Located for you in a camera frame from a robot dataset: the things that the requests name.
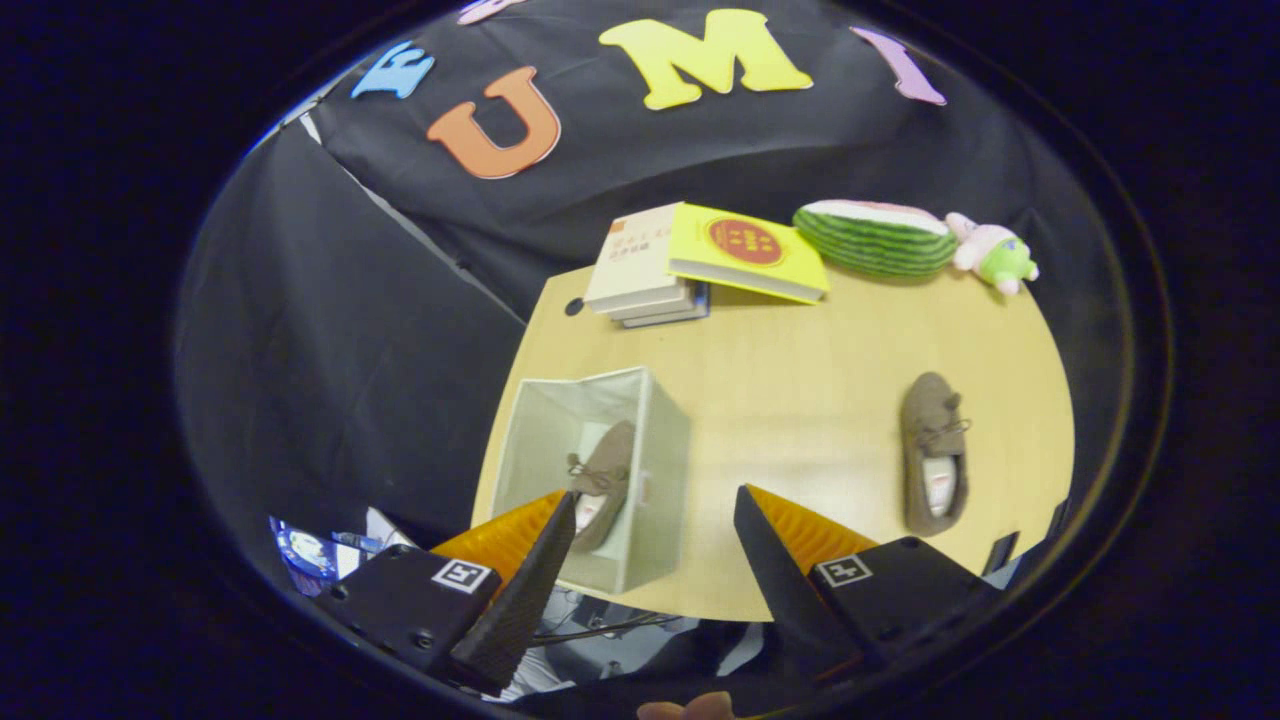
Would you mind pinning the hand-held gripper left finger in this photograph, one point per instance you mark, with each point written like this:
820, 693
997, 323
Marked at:
520, 610

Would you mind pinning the watermelon slice plush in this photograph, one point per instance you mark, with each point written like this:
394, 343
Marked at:
870, 250

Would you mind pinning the pale green fabric storage box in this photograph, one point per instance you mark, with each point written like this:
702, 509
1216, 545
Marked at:
660, 500

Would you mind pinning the pink and green plush toy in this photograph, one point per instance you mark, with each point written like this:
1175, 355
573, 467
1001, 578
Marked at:
1005, 260

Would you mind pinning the beige book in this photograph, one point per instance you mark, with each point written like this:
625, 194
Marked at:
640, 260

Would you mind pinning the white book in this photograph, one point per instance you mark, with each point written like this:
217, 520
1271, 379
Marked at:
650, 310

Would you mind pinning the blue printed packet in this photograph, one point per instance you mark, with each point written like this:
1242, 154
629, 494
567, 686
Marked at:
305, 555

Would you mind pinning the yellow book with red circle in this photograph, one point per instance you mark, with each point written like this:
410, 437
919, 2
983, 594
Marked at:
695, 250

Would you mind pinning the blue book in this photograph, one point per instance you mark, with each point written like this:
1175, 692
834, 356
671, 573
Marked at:
690, 312

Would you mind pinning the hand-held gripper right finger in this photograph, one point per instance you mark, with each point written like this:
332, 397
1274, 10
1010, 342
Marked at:
775, 590

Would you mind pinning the brown fuzzy shoe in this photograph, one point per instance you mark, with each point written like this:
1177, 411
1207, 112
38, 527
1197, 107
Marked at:
612, 460
925, 410

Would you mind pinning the person's dark clothing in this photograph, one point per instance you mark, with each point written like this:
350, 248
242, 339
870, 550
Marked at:
700, 660

